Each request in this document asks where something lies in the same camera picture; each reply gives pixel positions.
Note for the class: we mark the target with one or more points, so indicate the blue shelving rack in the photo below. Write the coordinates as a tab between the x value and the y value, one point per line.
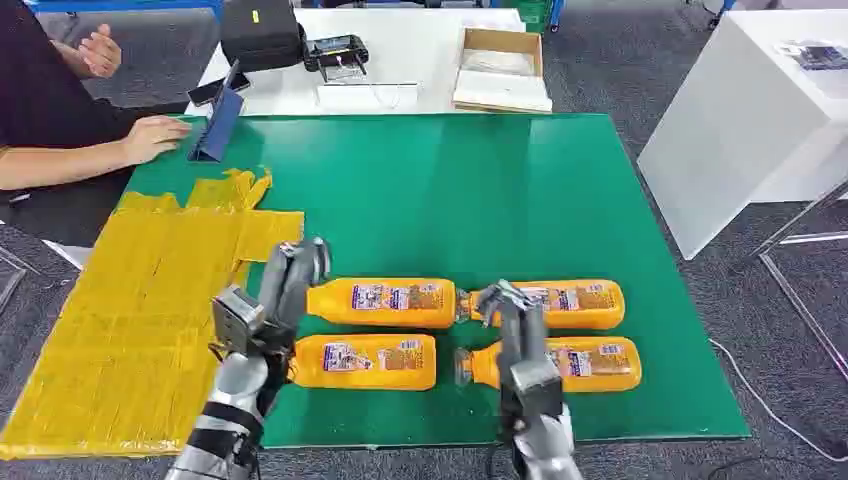
119	5

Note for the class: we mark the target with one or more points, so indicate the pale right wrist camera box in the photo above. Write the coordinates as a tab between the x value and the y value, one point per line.
535	379

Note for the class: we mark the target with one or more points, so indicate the green mat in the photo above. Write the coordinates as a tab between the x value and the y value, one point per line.
464	199

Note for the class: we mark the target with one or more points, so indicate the orange drink bottle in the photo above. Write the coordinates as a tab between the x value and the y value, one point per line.
391	303
364	361
590	364
583	305

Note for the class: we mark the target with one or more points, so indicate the white cabinet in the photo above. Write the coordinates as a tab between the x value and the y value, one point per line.
735	126

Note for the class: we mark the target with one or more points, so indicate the black handheld controller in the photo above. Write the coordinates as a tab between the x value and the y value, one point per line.
336	52

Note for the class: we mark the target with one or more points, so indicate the dark device on cabinet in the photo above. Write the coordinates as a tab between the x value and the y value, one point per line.
815	55

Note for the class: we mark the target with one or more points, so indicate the white foam board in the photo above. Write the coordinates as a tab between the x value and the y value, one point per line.
502	91

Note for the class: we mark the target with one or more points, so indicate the person's left hand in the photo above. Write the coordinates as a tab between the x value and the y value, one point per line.
100	52

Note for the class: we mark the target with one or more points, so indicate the clear plastic bag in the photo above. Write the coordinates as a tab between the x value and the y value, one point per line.
497	61

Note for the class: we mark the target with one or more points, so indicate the green crate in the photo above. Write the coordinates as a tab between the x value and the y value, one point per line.
531	12

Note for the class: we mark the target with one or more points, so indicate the white table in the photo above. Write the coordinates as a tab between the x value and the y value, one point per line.
411	46

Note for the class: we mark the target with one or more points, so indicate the black smartphone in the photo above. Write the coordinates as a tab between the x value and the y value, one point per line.
210	90

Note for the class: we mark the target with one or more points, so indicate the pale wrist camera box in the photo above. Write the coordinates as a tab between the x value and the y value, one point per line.
535	379
235	321

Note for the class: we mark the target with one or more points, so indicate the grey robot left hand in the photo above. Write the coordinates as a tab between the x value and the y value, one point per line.
285	291

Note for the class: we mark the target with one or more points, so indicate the clear plastic stand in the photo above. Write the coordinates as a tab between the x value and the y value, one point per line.
368	95

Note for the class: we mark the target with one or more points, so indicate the person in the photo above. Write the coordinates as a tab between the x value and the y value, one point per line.
46	86

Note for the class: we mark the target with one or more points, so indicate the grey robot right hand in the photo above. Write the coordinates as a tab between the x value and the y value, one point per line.
523	338

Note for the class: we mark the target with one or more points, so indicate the black bag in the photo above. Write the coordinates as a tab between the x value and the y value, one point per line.
260	33

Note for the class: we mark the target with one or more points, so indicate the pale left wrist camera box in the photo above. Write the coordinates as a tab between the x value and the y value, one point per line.
235	321

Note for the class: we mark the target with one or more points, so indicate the person's right hand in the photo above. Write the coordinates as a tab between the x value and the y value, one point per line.
152	138

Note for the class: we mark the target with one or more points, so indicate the tablet in blue case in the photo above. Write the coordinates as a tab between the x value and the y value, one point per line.
217	119

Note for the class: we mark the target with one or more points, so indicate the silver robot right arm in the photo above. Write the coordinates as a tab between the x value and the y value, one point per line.
546	447

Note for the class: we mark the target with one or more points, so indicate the metal frame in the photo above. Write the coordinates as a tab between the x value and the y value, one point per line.
802	298

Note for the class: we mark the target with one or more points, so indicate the brown cardboard box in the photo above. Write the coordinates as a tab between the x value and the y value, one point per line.
503	43

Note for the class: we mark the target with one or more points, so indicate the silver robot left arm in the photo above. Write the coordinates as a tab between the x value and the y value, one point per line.
228	411

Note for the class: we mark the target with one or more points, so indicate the yellow sheet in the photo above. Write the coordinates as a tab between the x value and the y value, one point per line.
139	318

